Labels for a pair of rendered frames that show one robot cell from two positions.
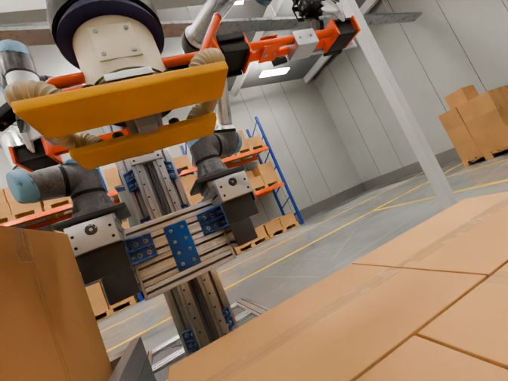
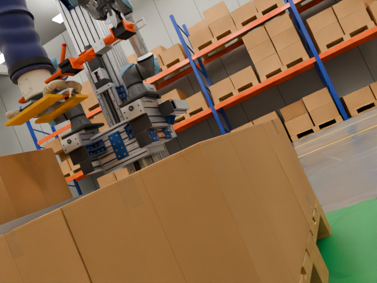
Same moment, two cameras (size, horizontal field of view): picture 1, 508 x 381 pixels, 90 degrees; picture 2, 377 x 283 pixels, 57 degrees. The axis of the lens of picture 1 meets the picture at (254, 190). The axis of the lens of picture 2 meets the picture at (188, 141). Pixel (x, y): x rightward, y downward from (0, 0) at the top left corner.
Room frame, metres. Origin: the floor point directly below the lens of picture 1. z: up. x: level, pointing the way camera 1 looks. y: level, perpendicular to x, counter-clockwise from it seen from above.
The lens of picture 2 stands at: (-0.40, -1.53, 0.51)
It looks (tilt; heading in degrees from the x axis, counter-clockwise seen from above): 4 degrees up; 43
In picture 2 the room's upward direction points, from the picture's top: 24 degrees counter-clockwise
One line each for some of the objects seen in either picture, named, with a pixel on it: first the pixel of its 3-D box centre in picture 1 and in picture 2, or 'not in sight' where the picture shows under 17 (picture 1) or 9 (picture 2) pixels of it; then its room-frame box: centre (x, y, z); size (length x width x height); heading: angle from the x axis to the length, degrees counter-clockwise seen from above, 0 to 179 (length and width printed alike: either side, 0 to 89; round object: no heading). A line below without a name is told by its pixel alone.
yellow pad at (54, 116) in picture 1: (135, 92); (32, 108); (0.44, 0.13, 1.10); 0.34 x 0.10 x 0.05; 108
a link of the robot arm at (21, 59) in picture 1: (17, 63); not in sight; (0.69, 0.50, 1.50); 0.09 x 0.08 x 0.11; 48
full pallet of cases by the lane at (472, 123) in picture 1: (483, 118); not in sight; (5.84, -5.51, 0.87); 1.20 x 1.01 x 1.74; 115
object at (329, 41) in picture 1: (339, 34); (122, 30); (0.71, -0.41, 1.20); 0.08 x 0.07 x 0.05; 108
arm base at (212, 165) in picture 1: (211, 169); (137, 91); (1.16, 0.15, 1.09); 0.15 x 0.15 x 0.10
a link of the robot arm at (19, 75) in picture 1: (26, 86); not in sight; (0.69, 0.50, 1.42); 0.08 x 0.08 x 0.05
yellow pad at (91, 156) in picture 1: (150, 135); (59, 106); (0.62, 0.19, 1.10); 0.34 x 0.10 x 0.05; 108
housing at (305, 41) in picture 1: (301, 44); (102, 46); (0.67, -0.28, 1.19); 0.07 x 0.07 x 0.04; 18
